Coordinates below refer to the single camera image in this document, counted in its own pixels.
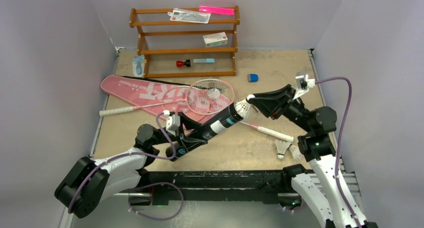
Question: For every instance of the black shuttlecock tube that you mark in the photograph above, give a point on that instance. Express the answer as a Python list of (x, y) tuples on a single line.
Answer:
[(220, 123)]

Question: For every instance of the light blue packaged item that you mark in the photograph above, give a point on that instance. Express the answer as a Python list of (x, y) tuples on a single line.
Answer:
[(138, 66)]

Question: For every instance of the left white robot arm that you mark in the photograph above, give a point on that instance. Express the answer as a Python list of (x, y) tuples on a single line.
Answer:
[(92, 180)]

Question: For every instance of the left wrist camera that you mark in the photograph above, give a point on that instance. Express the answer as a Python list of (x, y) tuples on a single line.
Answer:
[(173, 121)]

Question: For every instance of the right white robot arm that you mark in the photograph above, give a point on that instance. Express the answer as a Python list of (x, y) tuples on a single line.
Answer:
[(333, 203)]

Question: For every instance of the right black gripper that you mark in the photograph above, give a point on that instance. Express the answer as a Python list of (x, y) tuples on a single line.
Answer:
[(283, 100)]

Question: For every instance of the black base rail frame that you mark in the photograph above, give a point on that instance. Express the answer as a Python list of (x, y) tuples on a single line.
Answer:
[(269, 187)]

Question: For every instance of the wooden three-tier shelf rack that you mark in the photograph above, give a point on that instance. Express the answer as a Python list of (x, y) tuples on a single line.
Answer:
[(143, 47)]

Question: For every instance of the pink racket cover bag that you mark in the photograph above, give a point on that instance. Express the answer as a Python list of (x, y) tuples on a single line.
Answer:
[(139, 92)]

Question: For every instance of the white red small box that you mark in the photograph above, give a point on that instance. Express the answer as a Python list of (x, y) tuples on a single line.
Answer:
[(215, 39)]

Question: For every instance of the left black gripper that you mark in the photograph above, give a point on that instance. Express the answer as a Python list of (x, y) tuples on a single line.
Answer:
[(186, 141)]

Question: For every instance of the light blue glue stick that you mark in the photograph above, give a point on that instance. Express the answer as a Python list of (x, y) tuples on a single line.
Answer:
[(203, 60)]

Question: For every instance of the clear plastic blister package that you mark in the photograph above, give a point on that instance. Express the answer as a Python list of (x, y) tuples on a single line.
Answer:
[(189, 16)]

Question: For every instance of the pink badminton racket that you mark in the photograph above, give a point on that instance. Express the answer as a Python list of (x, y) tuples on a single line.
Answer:
[(173, 100), (210, 96)]

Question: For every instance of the pink flat ruler package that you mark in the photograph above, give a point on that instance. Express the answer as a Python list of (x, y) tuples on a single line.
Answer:
[(217, 10)]

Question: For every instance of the blue grey eraser block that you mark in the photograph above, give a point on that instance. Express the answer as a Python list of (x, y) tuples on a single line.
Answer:
[(252, 78)]

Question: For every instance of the white feather shuttlecock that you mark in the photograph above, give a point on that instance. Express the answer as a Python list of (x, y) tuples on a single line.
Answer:
[(295, 152), (281, 147), (243, 107)]

